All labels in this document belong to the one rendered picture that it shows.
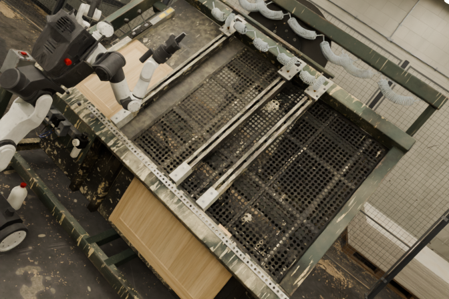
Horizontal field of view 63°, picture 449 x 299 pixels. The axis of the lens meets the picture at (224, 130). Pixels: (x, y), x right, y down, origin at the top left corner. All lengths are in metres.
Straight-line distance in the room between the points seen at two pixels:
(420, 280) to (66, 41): 5.21
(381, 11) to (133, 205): 5.70
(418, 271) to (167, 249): 4.04
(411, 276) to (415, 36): 3.86
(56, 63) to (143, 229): 1.21
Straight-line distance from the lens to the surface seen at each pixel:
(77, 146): 2.44
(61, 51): 2.04
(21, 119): 2.24
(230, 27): 2.74
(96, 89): 2.64
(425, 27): 7.25
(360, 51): 2.86
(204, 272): 2.43
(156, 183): 2.18
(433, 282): 5.95
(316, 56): 2.97
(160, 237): 2.54
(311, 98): 2.46
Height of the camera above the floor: 1.91
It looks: 17 degrees down
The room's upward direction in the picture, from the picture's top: 35 degrees clockwise
